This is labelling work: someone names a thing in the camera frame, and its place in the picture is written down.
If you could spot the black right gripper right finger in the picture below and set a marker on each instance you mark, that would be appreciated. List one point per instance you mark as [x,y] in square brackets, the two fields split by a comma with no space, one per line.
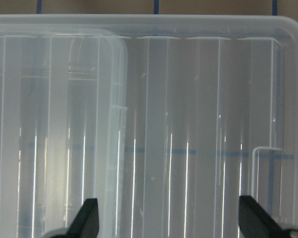
[255,222]

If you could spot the clear plastic storage box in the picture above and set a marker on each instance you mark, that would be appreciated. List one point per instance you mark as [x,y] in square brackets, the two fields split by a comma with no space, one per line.
[62,126]

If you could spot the clear plastic box lid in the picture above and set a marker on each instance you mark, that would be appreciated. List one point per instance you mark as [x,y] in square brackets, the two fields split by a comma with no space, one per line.
[211,114]

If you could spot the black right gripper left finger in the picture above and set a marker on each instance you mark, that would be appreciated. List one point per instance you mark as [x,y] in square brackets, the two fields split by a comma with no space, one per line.
[84,225]

